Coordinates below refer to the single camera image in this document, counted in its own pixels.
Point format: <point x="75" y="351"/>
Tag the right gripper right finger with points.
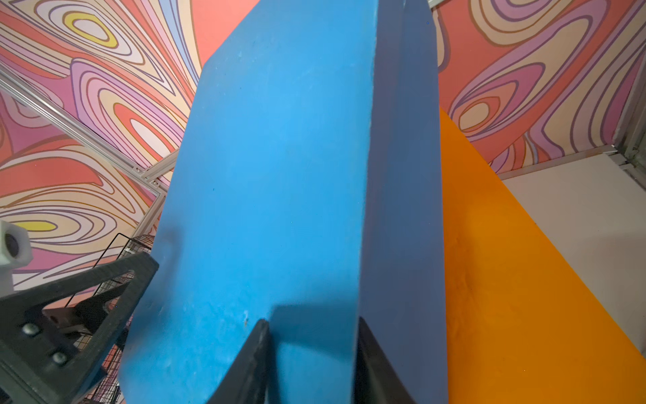
<point x="375" y="379"/>

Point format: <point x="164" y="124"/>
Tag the orange shoebox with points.
<point x="522" y="327"/>

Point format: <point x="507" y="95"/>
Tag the blue shoebox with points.
<point x="307" y="192"/>

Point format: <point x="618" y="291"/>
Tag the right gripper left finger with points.
<point x="246" y="380"/>

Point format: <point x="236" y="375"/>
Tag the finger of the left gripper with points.
<point x="56" y="336"/>

